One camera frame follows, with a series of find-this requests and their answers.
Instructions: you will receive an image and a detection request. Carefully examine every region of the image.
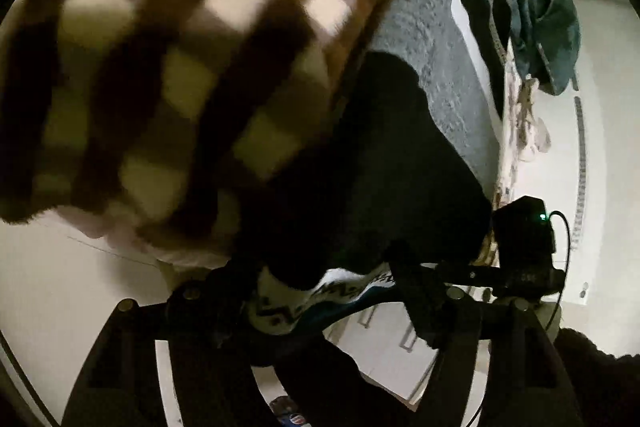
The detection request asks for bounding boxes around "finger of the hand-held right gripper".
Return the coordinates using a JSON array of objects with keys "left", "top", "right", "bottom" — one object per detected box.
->
[{"left": 426, "top": 262, "right": 472, "bottom": 287}]

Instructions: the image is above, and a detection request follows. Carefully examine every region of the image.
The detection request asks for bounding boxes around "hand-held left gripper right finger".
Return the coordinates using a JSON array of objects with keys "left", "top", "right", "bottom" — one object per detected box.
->
[{"left": 394, "top": 263, "right": 584, "bottom": 427}]

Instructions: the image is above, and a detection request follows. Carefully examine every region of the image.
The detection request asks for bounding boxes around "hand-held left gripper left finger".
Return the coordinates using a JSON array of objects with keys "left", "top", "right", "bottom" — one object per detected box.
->
[{"left": 62, "top": 263, "right": 272, "bottom": 427}]

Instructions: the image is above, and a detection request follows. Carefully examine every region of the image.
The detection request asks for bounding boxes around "black garment with printed band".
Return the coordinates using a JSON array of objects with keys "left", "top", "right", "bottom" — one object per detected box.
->
[{"left": 234, "top": 51, "right": 497, "bottom": 427}]

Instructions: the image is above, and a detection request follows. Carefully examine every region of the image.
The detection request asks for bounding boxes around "person's right forearm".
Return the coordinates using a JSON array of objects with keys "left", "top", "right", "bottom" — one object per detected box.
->
[{"left": 554, "top": 328, "right": 640, "bottom": 427}]

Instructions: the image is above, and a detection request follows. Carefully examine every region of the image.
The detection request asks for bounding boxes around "cream patterned bed sheet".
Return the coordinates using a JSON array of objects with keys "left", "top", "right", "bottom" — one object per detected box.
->
[{"left": 492, "top": 36, "right": 553, "bottom": 265}]

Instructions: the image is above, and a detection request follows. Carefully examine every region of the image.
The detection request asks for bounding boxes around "blue red small object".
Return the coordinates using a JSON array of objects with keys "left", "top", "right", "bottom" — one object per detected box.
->
[{"left": 269, "top": 396, "right": 310, "bottom": 427}]

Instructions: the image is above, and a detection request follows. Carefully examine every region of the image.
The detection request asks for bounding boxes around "grey fleece cloth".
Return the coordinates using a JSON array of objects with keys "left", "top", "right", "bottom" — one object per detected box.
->
[{"left": 371, "top": 0, "right": 507, "bottom": 198}]

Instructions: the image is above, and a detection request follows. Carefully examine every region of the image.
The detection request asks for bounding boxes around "dark green garment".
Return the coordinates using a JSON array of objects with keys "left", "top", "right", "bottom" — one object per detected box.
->
[{"left": 472, "top": 0, "right": 582, "bottom": 96}]

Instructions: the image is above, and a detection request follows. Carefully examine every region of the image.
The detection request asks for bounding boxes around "brown cream checkered blanket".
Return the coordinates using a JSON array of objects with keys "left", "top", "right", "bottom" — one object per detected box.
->
[{"left": 0, "top": 0, "right": 416, "bottom": 269}]

